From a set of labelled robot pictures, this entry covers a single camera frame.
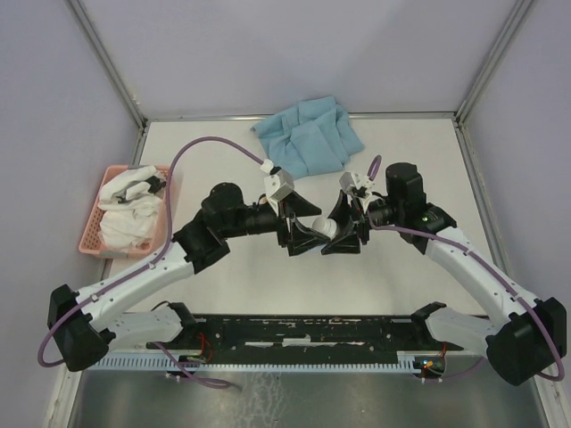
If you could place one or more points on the aluminium corner post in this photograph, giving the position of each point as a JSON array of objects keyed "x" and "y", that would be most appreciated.
[
  {"x": 508, "y": 34},
  {"x": 86, "y": 25}
]

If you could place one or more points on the pink plastic basket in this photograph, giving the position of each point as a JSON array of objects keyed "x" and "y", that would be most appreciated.
[{"x": 90, "y": 242}]

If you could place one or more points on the white cap dark pill bottle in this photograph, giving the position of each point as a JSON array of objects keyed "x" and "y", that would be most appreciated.
[{"x": 325, "y": 226}]

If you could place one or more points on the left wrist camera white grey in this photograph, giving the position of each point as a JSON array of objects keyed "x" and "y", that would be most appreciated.
[{"x": 278, "y": 183}]

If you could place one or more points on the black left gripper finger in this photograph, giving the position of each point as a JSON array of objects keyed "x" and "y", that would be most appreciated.
[
  {"x": 302, "y": 239},
  {"x": 298, "y": 207}
]

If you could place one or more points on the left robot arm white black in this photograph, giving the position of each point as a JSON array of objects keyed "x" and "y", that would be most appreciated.
[{"x": 86, "y": 324}]

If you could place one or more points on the right aluminium corner post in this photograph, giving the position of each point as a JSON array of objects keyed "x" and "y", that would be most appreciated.
[{"x": 508, "y": 34}]

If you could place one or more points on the left aluminium corner post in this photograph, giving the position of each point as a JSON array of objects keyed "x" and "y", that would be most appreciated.
[{"x": 86, "y": 25}]

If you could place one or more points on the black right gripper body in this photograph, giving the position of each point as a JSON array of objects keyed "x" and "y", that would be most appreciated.
[{"x": 362, "y": 222}]

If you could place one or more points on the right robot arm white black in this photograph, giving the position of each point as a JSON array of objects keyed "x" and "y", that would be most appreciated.
[{"x": 406, "y": 210}]

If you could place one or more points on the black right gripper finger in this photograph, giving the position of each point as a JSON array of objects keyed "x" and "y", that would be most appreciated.
[
  {"x": 345, "y": 242},
  {"x": 342, "y": 213}
]

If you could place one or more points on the white crumpled cloth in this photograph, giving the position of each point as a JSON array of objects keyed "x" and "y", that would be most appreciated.
[{"x": 131, "y": 203}]

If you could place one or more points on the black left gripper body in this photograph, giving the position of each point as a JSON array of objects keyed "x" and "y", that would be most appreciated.
[{"x": 282, "y": 227}]

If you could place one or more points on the light blue folded cloth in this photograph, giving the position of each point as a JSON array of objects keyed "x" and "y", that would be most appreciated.
[{"x": 310, "y": 138}]

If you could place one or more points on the wrist camera white grey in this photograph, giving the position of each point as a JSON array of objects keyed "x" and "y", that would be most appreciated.
[
  {"x": 278, "y": 183},
  {"x": 356, "y": 185}
]

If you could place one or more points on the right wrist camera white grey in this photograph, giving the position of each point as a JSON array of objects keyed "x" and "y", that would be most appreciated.
[{"x": 356, "y": 185}]

